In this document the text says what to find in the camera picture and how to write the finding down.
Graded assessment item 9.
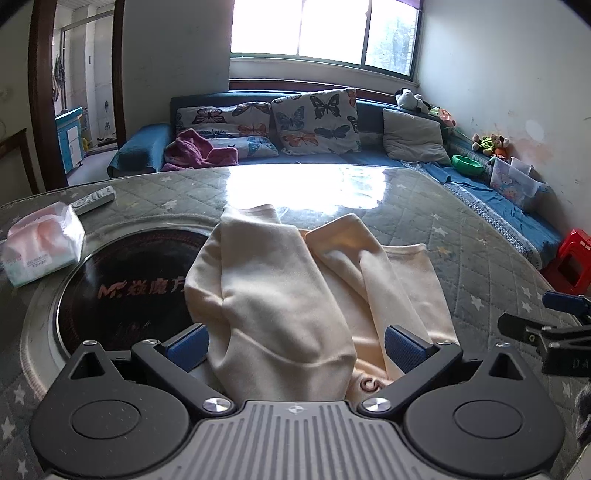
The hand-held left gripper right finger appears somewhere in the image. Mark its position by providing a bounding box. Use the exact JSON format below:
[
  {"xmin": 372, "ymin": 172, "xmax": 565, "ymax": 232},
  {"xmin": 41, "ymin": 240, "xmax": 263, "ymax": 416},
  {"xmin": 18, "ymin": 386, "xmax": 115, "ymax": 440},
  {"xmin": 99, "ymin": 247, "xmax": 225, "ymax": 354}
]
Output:
[{"xmin": 361, "ymin": 324, "xmax": 532, "ymax": 416}]

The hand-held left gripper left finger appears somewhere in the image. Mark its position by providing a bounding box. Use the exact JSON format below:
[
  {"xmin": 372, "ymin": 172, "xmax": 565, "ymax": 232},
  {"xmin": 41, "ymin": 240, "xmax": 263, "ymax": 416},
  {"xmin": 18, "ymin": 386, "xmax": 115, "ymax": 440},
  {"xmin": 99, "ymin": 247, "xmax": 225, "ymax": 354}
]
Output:
[{"xmin": 69, "ymin": 323, "xmax": 235, "ymax": 415}]

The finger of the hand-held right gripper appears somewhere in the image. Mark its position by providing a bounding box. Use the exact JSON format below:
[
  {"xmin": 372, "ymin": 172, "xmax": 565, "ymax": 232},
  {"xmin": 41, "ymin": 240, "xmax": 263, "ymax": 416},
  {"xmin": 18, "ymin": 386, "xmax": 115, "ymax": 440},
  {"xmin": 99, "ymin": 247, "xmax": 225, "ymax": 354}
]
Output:
[
  {"xmin": 498, "ymin": 313, "xmax": 578, "ymax": 345},
  {"xmin": 542, "ymin": 291, "xmax": 591, "ymax": 319}
]

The cream sweatshirt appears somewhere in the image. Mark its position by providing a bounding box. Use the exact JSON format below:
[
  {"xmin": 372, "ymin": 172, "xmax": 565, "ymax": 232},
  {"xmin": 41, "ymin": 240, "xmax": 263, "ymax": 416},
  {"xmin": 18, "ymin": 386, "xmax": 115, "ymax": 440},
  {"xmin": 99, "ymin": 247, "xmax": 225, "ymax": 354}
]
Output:
[{"xmin": 184, "ymin": 203, "xmax": 460, "ymax": 402}]

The person's right hand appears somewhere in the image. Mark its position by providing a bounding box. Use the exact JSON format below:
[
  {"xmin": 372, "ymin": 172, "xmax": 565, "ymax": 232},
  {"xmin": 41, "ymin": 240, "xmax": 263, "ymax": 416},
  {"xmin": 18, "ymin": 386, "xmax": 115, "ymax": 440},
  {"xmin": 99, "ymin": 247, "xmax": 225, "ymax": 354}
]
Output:
[{"xmin": 574, "ymin": 385, "xmax": 591, "ymax": 446}]

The red plastic stool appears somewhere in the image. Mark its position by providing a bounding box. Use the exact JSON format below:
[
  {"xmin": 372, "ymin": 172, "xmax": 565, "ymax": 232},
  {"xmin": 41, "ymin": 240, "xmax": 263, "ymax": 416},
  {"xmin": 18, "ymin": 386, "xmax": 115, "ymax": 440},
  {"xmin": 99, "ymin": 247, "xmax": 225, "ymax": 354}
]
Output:
[{"xmin": 540, "ymin": 228, "xmax": 591, "ymax": 294}]

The round black induction cooker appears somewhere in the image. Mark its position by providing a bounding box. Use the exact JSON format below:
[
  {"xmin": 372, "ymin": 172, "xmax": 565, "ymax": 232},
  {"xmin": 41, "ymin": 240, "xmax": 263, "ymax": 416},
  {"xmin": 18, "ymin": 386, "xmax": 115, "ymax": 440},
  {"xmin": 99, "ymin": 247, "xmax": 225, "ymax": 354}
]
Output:
[{"xmin": 53, "ymin": 225, "xmax": 213, "ymax": 358}]

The blue cloth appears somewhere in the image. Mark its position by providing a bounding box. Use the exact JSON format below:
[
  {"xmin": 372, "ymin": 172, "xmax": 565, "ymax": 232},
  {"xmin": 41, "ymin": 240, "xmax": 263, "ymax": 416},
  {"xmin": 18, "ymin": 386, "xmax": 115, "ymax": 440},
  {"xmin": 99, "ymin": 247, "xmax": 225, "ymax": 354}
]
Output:
[{"xmin": 424, "ymin": 161, "xmax": 562, "ymax": 253}]

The grey quilted star table cover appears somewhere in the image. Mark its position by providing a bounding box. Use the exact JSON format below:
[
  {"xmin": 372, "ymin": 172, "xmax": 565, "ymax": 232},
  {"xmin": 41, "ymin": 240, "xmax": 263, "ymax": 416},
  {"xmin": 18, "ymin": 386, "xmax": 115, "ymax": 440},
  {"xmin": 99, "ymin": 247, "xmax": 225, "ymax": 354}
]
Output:
[{"xmin": 0, "ymin": 164, "xmax": 587, "ymax": 480}]

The clear plastic storage box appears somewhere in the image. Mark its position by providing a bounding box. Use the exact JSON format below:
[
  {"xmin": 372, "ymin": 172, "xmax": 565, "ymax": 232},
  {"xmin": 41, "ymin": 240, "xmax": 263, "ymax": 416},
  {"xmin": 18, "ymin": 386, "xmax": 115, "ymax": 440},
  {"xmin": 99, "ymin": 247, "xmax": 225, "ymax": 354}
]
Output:
[{"xmin": 489, "ymin": 157, "xmax": 552, "ymax": 211}]

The green bowl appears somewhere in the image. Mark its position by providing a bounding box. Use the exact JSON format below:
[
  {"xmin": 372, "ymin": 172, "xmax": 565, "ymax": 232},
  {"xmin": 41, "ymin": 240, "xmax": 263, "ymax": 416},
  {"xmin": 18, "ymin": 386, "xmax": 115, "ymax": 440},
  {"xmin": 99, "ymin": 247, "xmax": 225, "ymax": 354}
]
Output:
[{"xmin": 451, "ymin": 154, "xmax": 485, "ymax": 176}]

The brown plush bear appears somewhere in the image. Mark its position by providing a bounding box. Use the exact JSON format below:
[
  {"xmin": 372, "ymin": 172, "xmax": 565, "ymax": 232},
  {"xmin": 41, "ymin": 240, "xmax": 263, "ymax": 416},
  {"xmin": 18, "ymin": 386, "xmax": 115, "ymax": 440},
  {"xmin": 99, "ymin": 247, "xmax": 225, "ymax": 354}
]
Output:
[{"xmin": 489, "ymin": 134, "xmax": 511, "ymax": 160}]

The grey remote control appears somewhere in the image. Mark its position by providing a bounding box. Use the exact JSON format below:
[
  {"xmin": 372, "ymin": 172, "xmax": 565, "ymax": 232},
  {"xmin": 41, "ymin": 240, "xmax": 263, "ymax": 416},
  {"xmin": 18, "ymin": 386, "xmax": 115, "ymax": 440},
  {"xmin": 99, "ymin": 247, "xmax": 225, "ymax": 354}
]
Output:
[{"xmin": 71, "ymin": 186, "xmax": 116, "ymax": 215}]

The tissue pack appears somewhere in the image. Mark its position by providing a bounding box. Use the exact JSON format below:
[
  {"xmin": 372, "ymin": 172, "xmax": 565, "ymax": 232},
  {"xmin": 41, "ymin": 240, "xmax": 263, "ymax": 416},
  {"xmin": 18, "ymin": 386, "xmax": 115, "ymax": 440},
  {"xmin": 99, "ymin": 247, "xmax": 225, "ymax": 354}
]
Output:
[{"xmin": 0, "ymin": 202, "xmax": 86, "ymax": 289}]

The purple garment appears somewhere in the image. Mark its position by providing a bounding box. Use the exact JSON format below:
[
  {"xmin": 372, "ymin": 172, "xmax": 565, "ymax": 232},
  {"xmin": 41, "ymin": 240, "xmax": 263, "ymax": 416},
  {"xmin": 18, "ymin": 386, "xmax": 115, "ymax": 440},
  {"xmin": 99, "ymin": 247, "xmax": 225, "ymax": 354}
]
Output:
[{"xmin": 161, "ymin": 129, "xmax": 240, "ymax": 171}]

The blue sofa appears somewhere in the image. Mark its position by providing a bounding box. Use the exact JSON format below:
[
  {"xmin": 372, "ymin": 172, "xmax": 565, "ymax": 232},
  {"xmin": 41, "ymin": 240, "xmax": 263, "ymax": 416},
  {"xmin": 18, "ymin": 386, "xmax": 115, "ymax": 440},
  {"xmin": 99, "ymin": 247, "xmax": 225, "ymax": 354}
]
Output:
[{"xmin": 107, "ymin": 90, "xmax": 564, "ymax": 271}]

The butterfly print pillow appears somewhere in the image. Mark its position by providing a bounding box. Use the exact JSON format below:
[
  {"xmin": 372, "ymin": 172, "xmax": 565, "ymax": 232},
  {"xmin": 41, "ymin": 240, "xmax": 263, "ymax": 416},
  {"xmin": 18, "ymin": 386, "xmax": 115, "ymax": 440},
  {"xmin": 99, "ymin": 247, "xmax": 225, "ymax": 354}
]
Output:
[
  {"xmin": 175, "ymin": 102, "xmax": 273, "ymax": 139},
  {"xmin": 271, "ymin": 89, "xmax": 362, "ymax": 157},
  {"xmin": 210, "ymin": 135, "xmax": 280, "ymax": 161}
]

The grey pillow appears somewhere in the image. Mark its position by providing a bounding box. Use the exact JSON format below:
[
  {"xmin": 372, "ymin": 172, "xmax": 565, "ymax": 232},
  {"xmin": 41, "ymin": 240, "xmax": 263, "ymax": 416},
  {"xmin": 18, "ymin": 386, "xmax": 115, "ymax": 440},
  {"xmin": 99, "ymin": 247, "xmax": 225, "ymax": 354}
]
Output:
[{"xmin": 382, "ymin": 108, "xmax": 452, "ymax": 166}]

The blue cabinet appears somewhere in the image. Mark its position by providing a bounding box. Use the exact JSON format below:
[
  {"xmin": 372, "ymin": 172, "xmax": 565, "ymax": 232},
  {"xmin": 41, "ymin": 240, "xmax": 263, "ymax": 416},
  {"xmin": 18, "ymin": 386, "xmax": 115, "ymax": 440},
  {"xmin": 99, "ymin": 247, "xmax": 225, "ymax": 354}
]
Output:
[{"xmin": 55, "ymin": 107, "xmax": 85, "ymax": 174}]

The panda plush toy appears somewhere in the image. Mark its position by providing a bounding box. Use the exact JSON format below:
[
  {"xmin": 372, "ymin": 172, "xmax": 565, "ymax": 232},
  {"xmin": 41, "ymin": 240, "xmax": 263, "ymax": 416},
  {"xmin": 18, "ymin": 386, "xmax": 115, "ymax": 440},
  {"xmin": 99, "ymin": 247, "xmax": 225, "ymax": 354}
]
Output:
[{"xmin": 394, "ymin": 88, "xmax": 437, "ymax": 114}]

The wooden chair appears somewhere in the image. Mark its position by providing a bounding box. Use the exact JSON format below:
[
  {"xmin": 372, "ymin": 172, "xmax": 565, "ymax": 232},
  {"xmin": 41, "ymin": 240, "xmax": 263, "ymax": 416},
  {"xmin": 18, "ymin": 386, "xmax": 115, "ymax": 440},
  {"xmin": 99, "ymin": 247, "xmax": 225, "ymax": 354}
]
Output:
[{"xmin": 0, "ymin": 129, "xmax": 40, "ymax": 204}]

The window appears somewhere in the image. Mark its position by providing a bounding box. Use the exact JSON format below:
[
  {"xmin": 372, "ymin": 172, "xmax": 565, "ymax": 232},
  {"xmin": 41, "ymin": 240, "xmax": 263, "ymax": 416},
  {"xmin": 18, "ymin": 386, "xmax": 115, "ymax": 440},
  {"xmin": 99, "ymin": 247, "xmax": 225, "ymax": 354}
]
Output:
[{"xmin": 230, "ymin": 0, "xmax": 423, "ymax": 77}]

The dark wooden door frame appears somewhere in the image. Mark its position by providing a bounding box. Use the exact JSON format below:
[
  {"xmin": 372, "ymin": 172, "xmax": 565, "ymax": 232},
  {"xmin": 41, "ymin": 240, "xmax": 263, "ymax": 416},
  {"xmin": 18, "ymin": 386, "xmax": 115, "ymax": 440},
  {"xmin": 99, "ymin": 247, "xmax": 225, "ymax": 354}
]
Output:
[{"xmin": 28, "ymin": 0, "xmax": 127, "ymax": 188}]

